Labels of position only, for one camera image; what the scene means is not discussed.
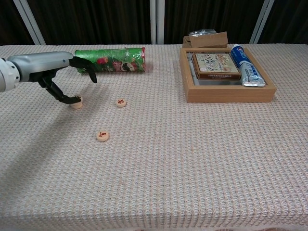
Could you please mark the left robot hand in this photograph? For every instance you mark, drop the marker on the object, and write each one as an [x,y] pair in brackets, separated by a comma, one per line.
[41,63]

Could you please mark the black character wooden chess piece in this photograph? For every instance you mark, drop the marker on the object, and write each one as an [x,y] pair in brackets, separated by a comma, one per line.
[81,98]
[81,102]

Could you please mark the red character wooden chess piece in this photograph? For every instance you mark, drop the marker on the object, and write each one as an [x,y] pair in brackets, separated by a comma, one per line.
[102,136]
[121,103]
[77,106]

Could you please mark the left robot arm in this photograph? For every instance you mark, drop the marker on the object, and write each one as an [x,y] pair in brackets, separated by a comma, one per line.
[6,77]

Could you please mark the dark pleated curtain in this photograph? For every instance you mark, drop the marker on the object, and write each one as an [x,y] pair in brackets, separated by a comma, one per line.
[96,21]

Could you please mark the green chips can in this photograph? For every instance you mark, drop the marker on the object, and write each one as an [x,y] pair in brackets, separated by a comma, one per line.
[120,60]

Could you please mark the woven beige tablecloth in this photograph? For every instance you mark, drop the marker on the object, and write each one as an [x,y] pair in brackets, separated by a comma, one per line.
[168,156]

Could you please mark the clear plastic bag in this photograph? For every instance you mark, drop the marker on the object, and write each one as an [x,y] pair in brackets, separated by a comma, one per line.
[201,32]

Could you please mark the brown cardboard box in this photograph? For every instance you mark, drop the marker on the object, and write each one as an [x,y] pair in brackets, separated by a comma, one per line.
[209,41]

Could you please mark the brown printed card box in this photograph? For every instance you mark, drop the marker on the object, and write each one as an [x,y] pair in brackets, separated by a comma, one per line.
[216,63]

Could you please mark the wooden square tray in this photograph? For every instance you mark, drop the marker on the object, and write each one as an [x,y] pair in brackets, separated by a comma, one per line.
[228,95]

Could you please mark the blue white toothpaste tube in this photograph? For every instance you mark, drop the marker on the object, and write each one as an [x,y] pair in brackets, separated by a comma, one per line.
[243,62]

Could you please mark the white metal frame post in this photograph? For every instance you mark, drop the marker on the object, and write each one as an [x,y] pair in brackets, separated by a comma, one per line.
[29,21]
[261,21]
[160,21]

